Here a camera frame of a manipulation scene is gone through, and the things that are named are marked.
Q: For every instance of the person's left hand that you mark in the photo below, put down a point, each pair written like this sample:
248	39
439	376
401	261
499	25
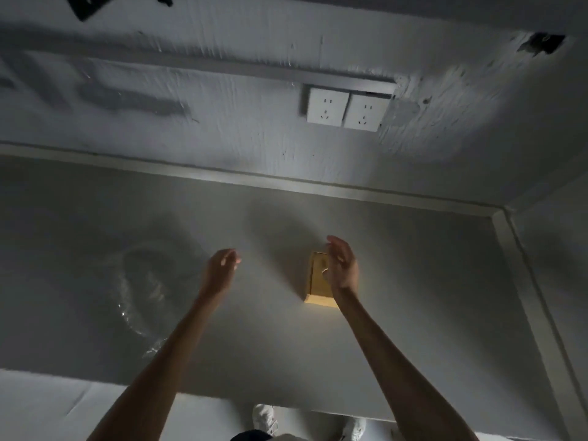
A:
218	273

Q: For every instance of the person's right hand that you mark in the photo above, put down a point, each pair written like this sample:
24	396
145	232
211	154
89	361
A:
344	270

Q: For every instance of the person's left fingers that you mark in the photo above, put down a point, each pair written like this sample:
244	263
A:
229	258

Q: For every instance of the person's right thumb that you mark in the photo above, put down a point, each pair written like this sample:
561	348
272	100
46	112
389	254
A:
326	273

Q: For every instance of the person's left forearm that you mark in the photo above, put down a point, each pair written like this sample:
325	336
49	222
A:
156	367

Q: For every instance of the person's right forearm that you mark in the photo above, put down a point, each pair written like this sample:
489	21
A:
395	367

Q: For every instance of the gold cardboard box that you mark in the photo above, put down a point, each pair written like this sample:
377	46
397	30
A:
317	284

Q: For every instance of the clear plastic wrap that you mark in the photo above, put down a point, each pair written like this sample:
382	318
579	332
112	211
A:
142	289

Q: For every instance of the white sneaker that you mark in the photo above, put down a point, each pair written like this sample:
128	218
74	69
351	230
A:
265	420
354	430

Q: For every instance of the person's dark shorts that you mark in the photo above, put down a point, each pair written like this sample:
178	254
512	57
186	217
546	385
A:
250	436

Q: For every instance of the white wall socket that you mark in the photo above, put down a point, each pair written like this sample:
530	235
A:
327	107
364	112

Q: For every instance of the black wall hole fitting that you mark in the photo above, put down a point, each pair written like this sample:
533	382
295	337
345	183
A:
542	42

